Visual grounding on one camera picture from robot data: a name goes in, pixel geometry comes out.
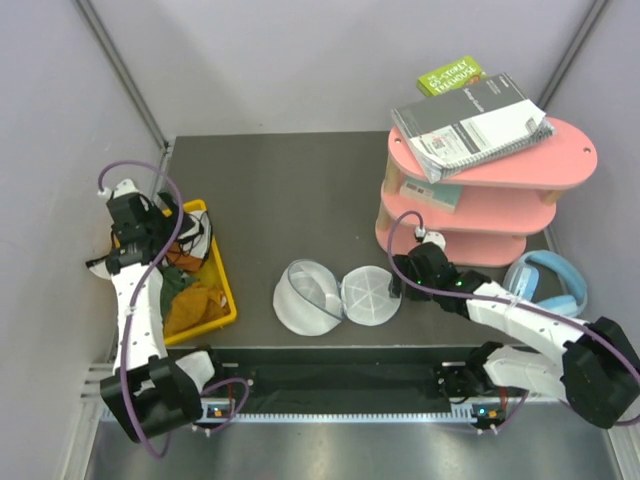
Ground white bra with black straps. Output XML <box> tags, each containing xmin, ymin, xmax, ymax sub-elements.
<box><xmin>176</xmin><ymin>210</ymin><xmax>213</xmax><ymax>261</ymax></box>

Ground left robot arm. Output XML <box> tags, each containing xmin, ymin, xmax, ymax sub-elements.
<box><xmin>86</xmin><ymin>185</ymin><xmax>227</xmax><ymax>443</ymax></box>

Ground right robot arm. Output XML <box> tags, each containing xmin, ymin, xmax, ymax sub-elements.
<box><xmin>388</xmin><ymin>243</ymin><xmax>639</xmax><ymax>429</ymax></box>

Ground orange bra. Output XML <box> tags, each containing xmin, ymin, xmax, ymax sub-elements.
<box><xmin>165</xmin><ymin>243</ymin><xmax>205</xmax><ymax>273</ymax></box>

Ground green garment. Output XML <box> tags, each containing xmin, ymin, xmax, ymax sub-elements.
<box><xmin>160</xmin><ymin>267</ymin><xmax>197</xmax><ymax>319</ymax></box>

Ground teal paperback book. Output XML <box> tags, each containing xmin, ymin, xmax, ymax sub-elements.
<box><xmin>399</xmin><ymin>177</ymin><xmax>463</xmax><ymax>213</ymax></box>

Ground yellow plastic bin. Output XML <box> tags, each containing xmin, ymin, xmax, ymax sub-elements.
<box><xmin>162</xmin><ymin>199</ymin><xmax>237</xmax><ymax>346</ymax></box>

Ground pink three-tier shelf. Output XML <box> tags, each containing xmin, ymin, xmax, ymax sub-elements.
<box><xmin>375</xmin><ymin>119</ymin><xmax>598</xmax><ymax>267</ymax></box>

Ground mustard yellow garment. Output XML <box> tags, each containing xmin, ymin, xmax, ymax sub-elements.
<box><xmin>164</xmin><ymin>282</ymin><xmax>231</xmax><ymax>337</ymax></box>

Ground light blue headphones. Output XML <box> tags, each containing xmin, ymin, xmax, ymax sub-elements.
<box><xmin>503</xmin><ymin>250</ymin><xmax>588</xmax><ymax>318</ymax></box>

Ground grey spiral-bound manual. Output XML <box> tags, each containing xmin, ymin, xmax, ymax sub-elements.
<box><xmin>391</xmin><ymin>72</ymin><xmax>556</xmax><ymax>183</ymax></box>

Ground green treehouse book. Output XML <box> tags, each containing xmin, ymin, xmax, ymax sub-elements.
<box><xmin>416</xmin><ymin>55</ymin><xmax>487</xmax><ymax>97</ymax></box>

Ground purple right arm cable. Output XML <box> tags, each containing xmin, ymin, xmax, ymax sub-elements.
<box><xmin>387</xmin><ymin>210</ymin><xmax>640</xmax><ymax>427</ymax></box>

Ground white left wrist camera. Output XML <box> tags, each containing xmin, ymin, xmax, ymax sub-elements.
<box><xmin>97</xmin><ymin>179</ymin><xmax>140</xmax><ymax>201</ymax></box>

